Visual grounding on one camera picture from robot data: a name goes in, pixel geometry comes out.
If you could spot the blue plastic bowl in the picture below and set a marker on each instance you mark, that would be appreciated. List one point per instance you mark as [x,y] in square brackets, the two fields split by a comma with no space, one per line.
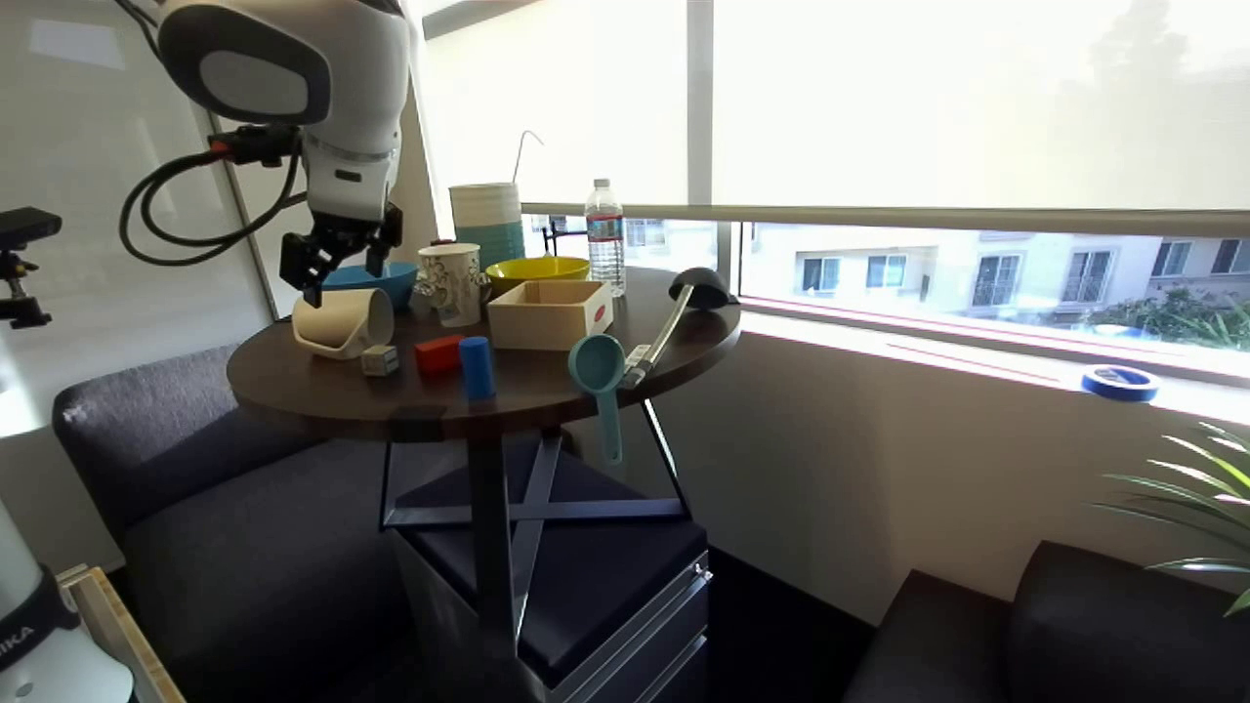
[395,284]

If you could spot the teal scoop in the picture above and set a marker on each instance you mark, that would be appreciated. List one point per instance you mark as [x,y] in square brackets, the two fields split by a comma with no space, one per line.
[600,367]

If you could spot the round wooden table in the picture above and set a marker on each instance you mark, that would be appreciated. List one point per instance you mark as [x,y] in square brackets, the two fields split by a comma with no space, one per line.
[274,375]

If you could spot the black camera stand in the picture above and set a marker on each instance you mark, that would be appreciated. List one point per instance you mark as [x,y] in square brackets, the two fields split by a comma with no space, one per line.
[16,230]

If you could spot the stacked white teal cups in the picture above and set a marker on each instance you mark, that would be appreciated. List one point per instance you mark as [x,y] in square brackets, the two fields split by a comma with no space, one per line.
[488,215]

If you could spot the cream mug cup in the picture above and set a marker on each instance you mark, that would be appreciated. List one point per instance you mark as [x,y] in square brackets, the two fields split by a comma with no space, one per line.
[340,323]

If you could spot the green plant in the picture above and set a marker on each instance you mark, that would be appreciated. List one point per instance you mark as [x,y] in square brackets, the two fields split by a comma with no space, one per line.
[1202,487]

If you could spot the blue tape roll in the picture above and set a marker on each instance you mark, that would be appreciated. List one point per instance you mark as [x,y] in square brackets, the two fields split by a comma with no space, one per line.
[1121,385]

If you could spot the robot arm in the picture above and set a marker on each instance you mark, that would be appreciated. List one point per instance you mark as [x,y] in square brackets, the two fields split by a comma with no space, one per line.
[332,70]

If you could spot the patterned white cup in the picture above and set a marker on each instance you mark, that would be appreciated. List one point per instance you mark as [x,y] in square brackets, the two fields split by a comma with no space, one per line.
[452,284]

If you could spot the wooden box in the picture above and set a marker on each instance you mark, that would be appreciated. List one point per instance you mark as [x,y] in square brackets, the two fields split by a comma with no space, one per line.
[547,314]

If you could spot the red rectangular block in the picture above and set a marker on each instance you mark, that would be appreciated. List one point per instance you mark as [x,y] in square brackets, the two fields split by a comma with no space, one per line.
[438,357]

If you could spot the grey sofa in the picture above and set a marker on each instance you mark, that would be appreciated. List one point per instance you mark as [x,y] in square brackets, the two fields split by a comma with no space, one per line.
[250,551]

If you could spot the dark storage cabinet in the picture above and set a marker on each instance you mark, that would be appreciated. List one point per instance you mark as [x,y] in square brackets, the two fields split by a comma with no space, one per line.
[611,597]

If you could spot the black leather armchair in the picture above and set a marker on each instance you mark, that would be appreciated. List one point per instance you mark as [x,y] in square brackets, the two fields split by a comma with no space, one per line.
[1081,629]

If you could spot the yellow bowl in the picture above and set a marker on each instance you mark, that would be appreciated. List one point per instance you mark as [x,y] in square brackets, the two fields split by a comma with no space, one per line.
[514,272]

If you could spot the water bottle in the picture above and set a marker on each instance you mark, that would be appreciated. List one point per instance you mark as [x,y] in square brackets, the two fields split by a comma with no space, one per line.
[602,230]

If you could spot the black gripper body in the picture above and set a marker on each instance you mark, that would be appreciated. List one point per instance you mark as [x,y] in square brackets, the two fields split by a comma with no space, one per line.
[307,258]

